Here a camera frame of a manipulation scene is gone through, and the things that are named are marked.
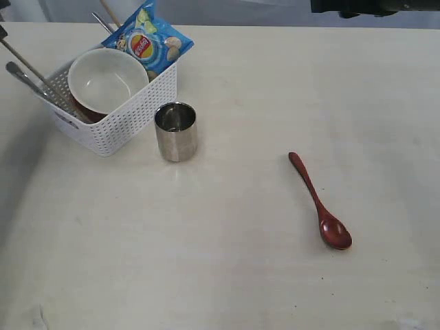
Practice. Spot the wooden chopstick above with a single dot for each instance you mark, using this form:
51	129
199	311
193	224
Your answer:
110	12
38	74

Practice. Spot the stainless steel cup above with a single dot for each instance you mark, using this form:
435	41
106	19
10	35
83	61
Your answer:
176	131

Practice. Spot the red-brown wooden spoon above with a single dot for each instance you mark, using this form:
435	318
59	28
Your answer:
332	231

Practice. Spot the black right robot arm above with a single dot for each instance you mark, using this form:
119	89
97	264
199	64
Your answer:
378	8

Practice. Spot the stainless steel fork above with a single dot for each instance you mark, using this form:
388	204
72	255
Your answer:
16	71

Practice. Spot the white ceramic bowl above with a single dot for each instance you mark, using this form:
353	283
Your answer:
103	79

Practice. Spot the blue chips bag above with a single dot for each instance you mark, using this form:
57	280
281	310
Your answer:
152	41

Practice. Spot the white perforated plastic basket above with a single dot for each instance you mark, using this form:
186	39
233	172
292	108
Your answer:
105	137

